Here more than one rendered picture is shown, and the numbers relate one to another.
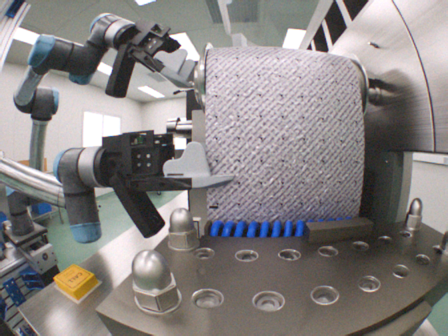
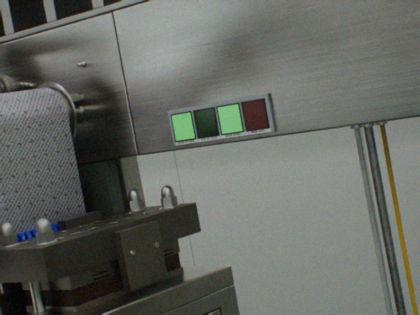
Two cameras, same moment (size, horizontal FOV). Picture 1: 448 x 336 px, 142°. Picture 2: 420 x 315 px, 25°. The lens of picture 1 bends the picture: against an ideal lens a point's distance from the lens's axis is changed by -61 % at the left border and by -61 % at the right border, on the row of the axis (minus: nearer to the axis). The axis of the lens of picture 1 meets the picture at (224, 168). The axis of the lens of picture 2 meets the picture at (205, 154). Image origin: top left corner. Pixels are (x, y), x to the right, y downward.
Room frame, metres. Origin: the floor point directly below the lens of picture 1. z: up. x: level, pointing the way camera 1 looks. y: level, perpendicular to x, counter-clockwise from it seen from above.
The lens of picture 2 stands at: (-1.08, 1.24, 1.22)
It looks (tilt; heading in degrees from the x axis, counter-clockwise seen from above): 3 degrees down; 304
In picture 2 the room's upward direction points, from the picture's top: 10 degrees counter-clockwise
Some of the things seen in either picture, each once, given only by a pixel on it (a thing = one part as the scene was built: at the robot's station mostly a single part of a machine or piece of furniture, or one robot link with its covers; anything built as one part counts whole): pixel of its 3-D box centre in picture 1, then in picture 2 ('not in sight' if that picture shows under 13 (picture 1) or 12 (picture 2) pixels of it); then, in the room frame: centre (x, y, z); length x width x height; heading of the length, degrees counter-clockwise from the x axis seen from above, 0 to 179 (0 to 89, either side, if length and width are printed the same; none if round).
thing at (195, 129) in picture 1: (194, 193); not in sight; (0.36, 0.06, 1.05); 0.06 x 0.05 x 0.31; 83
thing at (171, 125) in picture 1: (174, 127); not in sight; (0.37, 0.10, 1.18); 0.04 x 0.02 x 0.04; 173
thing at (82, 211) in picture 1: (83, 213); not in sight; (0.31, 0.31, 1.01); 0.11 x 0.08 x 0.11; 40
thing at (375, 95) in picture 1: (363, 92); (66, 114); (0.29, -0.27, 1.25); 0.07 x 0.04 x 0.04; 83
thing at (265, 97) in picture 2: not in sight; (219, 120); (-0.11, -0.25, 1.18); 0.25 x 0.01 x 0.07; 173
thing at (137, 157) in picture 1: (135, 161); not in sight; (0.28, 0.14, 1.12); 0.12 x 0.08 x 0.09; 83
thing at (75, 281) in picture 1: (75, 281); not in sight; (0.19, 0.27, 0.91); 0.07 x 0.07 x 0.02; 83
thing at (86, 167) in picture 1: (101, 166); not in sight; (0.29, 0.22, 1.11); 0.08 x 0.05 x 0.08; 173
